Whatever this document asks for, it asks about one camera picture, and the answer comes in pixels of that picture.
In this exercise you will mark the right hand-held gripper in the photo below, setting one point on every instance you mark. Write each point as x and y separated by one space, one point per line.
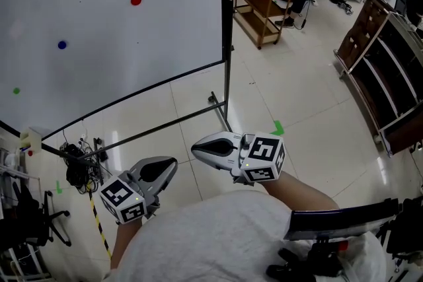
264 155

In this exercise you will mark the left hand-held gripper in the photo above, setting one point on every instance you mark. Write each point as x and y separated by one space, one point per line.
125 201

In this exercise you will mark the blue round magnet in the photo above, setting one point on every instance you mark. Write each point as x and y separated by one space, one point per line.
62 45

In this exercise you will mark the green round magnet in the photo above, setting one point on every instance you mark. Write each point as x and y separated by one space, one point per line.
16 90

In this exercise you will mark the red round magnet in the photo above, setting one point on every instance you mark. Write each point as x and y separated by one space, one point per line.
136 0

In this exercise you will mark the person's right forearm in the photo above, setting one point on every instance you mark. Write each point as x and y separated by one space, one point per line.
297 195

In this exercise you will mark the person's left forearm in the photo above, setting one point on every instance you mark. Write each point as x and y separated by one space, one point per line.
122 241

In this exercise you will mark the black whiteboard stand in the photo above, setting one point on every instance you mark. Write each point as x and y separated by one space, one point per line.
226 82

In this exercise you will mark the yellow black striped floor tape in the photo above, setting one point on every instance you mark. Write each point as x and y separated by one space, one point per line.
99 224

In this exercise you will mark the person's white shirt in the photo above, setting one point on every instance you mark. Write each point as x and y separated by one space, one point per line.
215 241

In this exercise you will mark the white plastic tray box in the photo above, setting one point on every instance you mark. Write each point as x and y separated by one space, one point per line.
31 138

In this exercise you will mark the black office chair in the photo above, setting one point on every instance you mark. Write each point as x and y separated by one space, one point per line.
29 218

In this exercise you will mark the white whiteboard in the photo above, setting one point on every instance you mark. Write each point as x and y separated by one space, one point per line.
99 43

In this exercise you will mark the white metal rack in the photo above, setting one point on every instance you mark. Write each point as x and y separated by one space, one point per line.
10 171

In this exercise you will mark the wooden shelf cart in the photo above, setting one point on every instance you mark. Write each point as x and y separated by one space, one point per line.
261 6

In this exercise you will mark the brown wooden shelf cabinet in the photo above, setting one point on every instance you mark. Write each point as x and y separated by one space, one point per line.
373 59

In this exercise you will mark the black floor equipment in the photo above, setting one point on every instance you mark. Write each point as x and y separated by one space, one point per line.
340 3

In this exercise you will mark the black chest mount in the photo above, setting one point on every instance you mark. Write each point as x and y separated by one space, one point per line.
340 218

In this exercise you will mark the black equipment frame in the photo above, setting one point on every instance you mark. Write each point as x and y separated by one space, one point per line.
406 231

